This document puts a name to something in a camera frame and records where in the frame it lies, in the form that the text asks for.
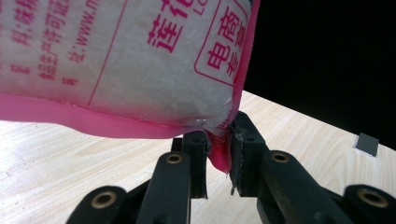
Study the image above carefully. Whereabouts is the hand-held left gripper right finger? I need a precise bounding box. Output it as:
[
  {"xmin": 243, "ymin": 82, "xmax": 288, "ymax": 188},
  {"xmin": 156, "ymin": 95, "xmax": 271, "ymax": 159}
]
[{"xmin": 228, "ymin": 111, "xmax": 356, "ymax": 224}]

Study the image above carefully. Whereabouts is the small grey square tag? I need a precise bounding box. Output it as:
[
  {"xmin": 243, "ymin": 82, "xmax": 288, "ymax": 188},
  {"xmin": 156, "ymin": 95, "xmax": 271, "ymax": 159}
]
[{"xmin": 354, "ymin": 133, "xmax": 380, "ymax": 157}]

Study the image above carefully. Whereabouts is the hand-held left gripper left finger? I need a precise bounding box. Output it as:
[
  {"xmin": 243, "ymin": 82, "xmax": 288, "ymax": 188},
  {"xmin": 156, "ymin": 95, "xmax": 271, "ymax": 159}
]
[{"xmin": 134, "ymin": 130, "xmax": 210, "ymax": 224}]

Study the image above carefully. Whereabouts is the pink and white plastic bag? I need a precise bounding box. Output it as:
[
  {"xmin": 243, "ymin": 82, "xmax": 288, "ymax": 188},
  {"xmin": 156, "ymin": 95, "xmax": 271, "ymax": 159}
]
[{"xmin": 0, "ymin": 0, "xmax": 262, "ymax": 174}]

